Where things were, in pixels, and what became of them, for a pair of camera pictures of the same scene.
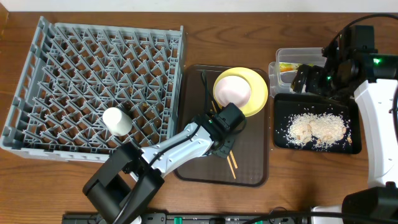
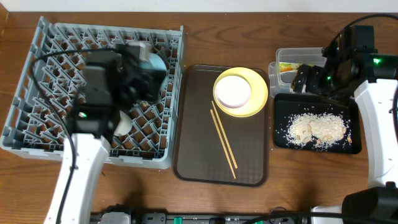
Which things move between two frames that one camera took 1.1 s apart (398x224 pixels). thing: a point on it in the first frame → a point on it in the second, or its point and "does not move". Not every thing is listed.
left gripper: x=229 y=144 → x=152 y=85
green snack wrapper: x=286 y=66 does not move
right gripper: x=314 y=73 does not move
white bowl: x=232 y=89 does not move
